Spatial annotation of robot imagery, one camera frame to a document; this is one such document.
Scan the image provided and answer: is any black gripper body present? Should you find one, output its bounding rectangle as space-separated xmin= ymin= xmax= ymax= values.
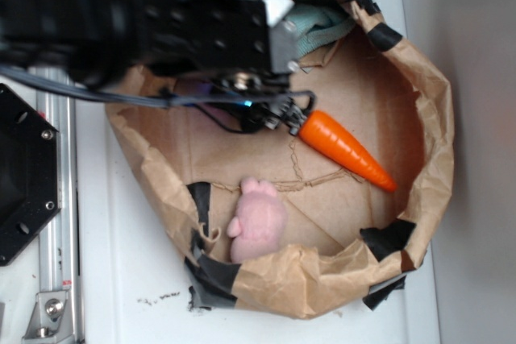
xmin=136 ymin=0 xmax=315 ymax=134

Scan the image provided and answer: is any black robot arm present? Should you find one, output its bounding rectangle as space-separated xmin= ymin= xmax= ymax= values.
xmin=1 ymin=0 xmax=316 ymax=135

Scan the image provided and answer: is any light blue cloth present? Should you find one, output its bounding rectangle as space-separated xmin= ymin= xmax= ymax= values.
xmin=285 ymin=3 xmax=356 ymax=58

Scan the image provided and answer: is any orange toy carrot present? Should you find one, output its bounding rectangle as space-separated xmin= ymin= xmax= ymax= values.
xmin=298 ymin=110 xmax=397 ymax=193

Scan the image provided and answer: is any brown paper bag bin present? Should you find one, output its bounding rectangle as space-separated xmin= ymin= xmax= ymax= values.
xmin=106 ymin=0 xmax=454 ymax=319

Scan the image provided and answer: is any pink plush toy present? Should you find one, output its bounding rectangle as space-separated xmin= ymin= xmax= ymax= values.
xmin=227 ymin=177 xmax=288 ymax=263

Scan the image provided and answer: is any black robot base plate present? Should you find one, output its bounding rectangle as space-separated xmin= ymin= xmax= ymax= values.
xmin=1 ymin=83 xmax=60 ymax=267

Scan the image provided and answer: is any aluminium rail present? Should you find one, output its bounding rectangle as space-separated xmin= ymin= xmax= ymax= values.
xmin=23 ymin=92 xmax=84 ymax=343

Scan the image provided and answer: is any metal corner bracket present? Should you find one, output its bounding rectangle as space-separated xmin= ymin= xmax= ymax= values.
xmin=21 ymin=290 xmax=77 ymax=344

